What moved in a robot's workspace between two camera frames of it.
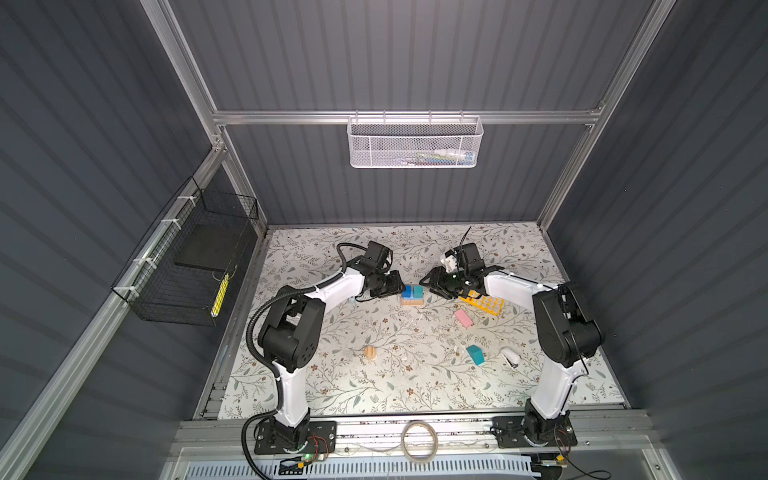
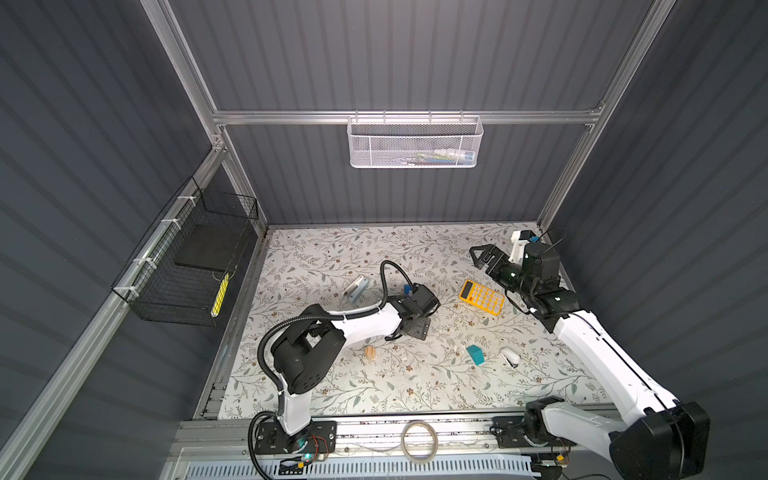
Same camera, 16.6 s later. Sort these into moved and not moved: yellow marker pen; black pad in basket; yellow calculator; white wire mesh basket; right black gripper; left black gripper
Moved: right black gripper; left black gripper
Not moved: yellow marker pen; yellow calculator; black pad in basket; white wire mesh basket
